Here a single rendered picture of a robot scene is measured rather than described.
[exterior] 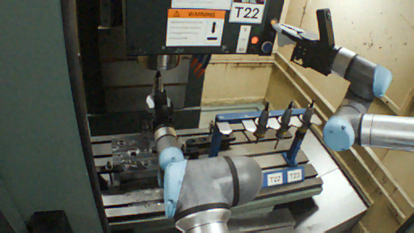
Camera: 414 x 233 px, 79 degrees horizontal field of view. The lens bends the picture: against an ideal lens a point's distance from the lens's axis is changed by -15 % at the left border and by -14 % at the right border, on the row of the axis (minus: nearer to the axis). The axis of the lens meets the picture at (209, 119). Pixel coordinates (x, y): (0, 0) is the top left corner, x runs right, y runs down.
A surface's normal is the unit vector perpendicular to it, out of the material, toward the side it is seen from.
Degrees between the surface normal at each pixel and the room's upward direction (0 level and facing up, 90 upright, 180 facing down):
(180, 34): 90
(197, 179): 16
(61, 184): 90
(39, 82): 90
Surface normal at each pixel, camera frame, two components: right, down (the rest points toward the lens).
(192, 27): 0.27, 0.62
